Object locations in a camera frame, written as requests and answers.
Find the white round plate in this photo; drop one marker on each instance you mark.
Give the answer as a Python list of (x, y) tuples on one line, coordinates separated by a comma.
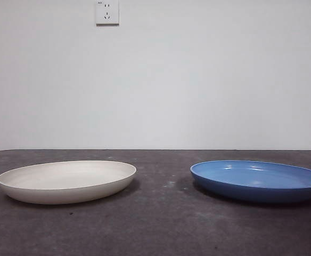
[(65, 184)]

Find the blue round plate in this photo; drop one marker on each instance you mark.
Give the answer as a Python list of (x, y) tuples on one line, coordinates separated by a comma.
[(251, 192)]

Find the white wall power socket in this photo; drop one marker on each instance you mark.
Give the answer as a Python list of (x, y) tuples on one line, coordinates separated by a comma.
[(107, 13)]

